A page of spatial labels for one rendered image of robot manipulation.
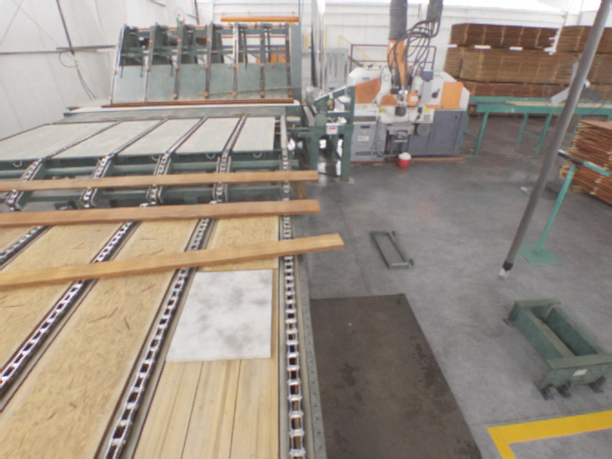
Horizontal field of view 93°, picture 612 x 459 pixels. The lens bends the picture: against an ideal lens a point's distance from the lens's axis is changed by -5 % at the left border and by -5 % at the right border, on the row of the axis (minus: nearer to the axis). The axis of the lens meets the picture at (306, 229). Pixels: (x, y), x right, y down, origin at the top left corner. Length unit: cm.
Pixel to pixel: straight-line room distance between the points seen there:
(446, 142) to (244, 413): 666
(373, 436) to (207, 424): 116
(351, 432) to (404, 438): 32
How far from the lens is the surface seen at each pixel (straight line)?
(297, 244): 204
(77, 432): 153
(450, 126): 723
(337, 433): 221
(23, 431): 165
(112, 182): 341
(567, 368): 270
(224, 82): 756
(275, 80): 748
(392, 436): 226
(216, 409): 140
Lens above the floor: 200
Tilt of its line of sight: 31 degrees down
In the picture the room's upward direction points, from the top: straight up
